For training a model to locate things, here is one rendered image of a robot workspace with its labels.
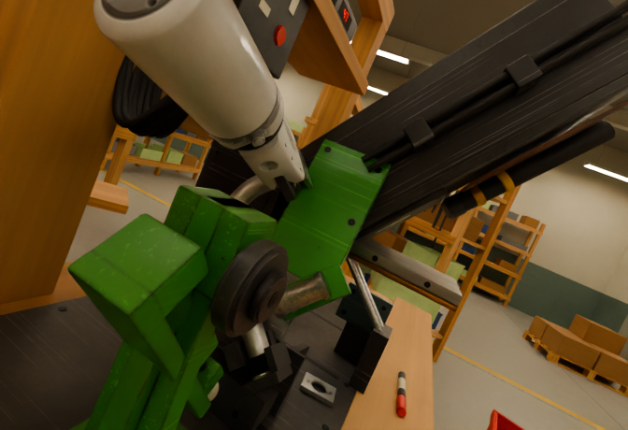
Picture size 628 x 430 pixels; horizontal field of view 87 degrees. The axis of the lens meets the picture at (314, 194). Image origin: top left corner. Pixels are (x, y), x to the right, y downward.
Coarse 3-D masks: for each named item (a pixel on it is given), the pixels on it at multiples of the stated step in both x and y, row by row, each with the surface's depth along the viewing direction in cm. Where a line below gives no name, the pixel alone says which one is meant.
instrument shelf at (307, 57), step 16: (320, 0) 61; (320, 16) 65; (336, 16) 69; (304, 32) 76; (320, 32) 72; (336, 32) 72; (304, 48) 86; (320, 48) 81; (336, 48) 77; (304, 64) 101; (320, 64) 94; (336, 64) 88; (352, 64) 87; (320, 80) 110; (336, 80) 102; (352, 80) 96
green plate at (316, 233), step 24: (336, 144) 52; (312, 168) 52; (336, 168) 51; (360, 168) 50; (384, 168) 49; (312, 192) 51; (336, 192) 50; (360, 192) 49; (288, 216) 50; (312, 216) 49; (336, 216) 49; (360, 216) 48; (288, 240) 49; (312, 240) 48; (336, 240) 47; (312, 264) 47
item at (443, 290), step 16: (368, 240) 68; (352, 256) 59; (368, 256) 58; (384, 256) 58; (400, 256) 66; (384, 272) 57; (400, 272) 56; (416, 272) 55; (432, 272) 63; (416, 288) 55; (432, 288) 54; (448, 288) 54; (448, 304) 53
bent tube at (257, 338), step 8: (304, 160) 51; (304, 168) 48; (256, 176) 50; (248, 184) 49; (256, 184) 49; (264, 184) 49; (312, 184) 51; (240, 192) 49; (248, 192) 49; (256, 192) 50; (264, 192) 50; (240, 200) 49; (248, 200) 50; (256, 328) 43; (248, 336) 43; (256, 336) 43; (264, 336) 43; (248, 344) 42; (256, 344) 42; (264, 344) 43; (248, 352) 42; (256, 352) 42
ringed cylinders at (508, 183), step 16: (592, 128) 57; (608, 128) 56; (560, 144) 59; (576, 144) 58; (592, 144) 57; (528, 160) 60; (544, 160) 59; (560, 160) 59; (496, 176) 62; (512, 176) 61; (528, 176) 60; (464, 192) 64; (480, 192) 62; (496, 192) 62; (448, 208) 64; (464, 208) 63
